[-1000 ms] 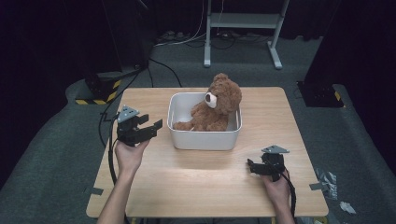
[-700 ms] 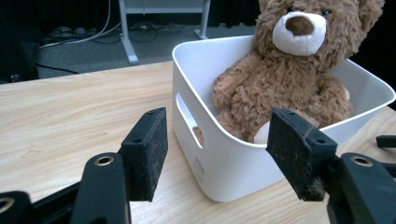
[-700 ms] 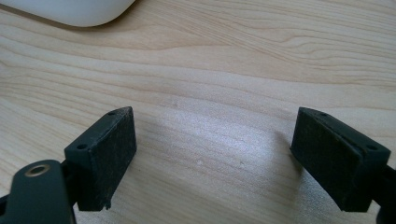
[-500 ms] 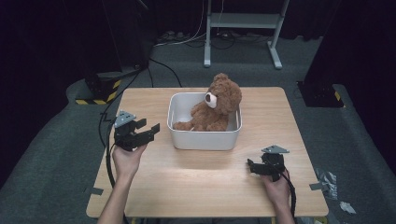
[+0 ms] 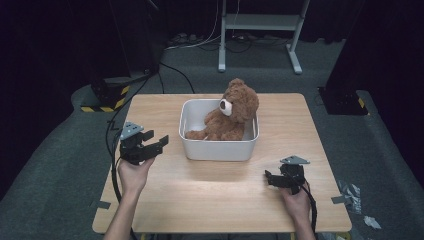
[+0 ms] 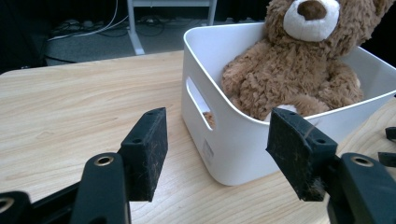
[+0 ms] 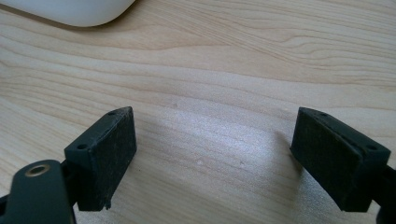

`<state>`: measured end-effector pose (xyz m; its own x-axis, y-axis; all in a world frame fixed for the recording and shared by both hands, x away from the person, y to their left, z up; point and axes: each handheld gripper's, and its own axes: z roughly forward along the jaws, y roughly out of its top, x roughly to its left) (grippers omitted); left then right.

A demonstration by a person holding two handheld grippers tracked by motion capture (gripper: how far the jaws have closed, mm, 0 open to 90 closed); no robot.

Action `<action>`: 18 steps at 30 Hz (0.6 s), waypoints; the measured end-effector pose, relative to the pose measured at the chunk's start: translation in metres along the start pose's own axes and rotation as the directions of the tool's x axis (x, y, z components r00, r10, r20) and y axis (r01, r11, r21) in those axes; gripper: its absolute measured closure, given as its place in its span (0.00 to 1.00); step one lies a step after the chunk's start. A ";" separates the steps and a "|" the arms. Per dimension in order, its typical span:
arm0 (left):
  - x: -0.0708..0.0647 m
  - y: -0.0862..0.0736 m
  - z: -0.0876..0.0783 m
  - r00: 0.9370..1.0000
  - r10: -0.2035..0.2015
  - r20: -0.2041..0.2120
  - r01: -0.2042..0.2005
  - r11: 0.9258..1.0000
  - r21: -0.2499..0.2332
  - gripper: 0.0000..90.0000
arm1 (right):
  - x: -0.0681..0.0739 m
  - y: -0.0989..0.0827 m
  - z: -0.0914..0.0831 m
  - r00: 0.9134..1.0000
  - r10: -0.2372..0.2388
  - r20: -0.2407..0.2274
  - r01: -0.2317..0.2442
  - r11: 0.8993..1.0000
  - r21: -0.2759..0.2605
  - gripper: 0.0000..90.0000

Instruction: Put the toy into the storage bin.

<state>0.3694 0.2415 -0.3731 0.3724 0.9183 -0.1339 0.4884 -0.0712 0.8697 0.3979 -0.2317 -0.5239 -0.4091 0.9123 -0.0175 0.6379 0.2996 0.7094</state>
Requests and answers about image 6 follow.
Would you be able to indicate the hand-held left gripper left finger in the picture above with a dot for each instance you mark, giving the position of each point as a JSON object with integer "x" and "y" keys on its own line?
{"x": 144, "y": 155}

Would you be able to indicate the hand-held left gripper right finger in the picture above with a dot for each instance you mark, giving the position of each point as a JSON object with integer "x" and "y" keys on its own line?
{"x": 299, "y": 152}

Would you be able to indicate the white plastic storage bin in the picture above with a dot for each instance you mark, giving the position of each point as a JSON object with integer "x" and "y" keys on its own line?
{"x": 243, "y": 149}

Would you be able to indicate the brown teddy bear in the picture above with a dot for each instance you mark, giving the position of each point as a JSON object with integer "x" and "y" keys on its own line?
{"x": 280, "y": 77}

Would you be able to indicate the power strip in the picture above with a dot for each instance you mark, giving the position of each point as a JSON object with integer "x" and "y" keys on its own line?
{"x": 73, "y": 24}

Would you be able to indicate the white metal table frame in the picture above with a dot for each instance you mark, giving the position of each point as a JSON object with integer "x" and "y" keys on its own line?
{"x": 134, "y": 31}

